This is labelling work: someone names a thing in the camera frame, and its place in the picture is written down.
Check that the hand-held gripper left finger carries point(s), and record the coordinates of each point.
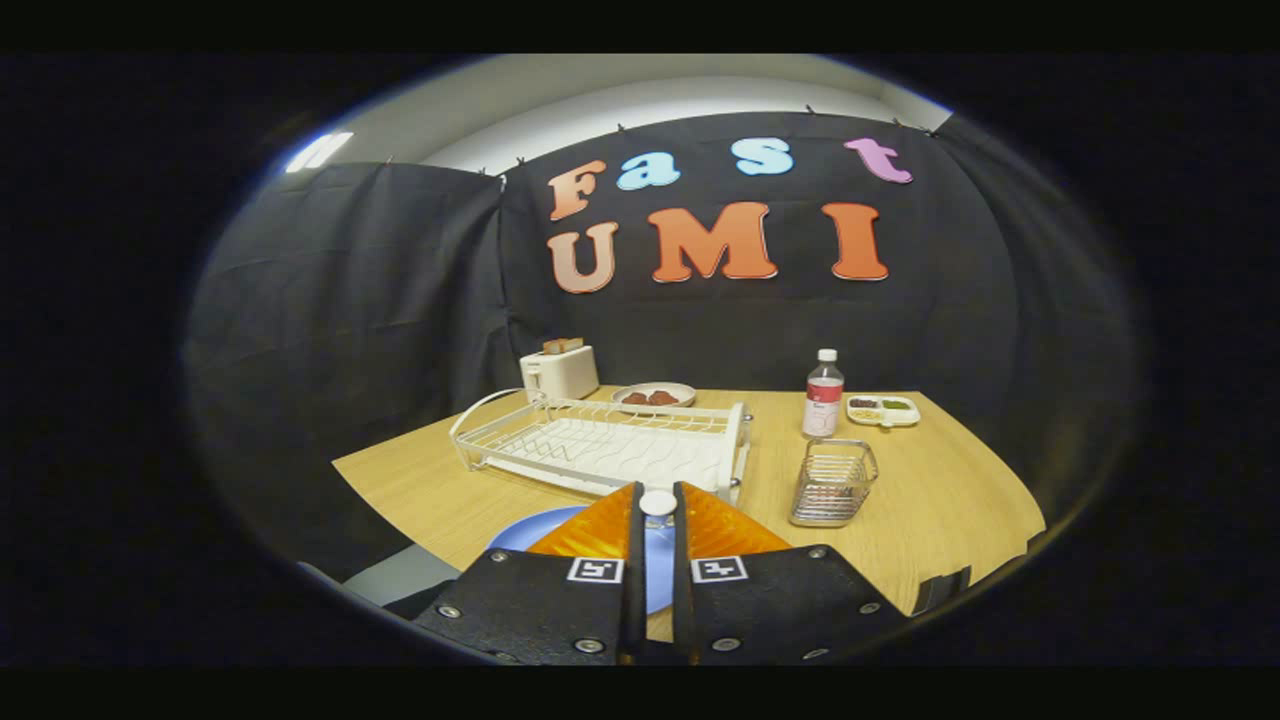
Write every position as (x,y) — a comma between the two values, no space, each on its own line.
(635,600)

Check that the blue plate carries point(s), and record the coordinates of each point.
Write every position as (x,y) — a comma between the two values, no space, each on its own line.
(525,535)

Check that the clear bottle with red label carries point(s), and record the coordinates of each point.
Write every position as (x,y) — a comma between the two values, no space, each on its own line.
(823,405)

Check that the toast slice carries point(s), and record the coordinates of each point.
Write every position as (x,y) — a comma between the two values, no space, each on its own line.
(563,345)

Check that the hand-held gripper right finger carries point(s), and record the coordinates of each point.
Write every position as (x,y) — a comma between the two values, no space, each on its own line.
(683,600)

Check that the white oval plate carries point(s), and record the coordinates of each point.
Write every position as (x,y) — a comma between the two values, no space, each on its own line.
(685,390)

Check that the ceiling light panel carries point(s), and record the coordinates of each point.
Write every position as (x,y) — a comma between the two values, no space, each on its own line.
(320,152)

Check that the white toaster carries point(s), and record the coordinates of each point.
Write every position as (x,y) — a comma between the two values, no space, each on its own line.
(565,375)

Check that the black backdrop cloth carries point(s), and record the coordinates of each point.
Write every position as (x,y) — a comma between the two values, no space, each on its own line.
(700,330)

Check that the white divided tray with beans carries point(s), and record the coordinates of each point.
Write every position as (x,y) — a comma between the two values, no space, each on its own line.
(885,418)

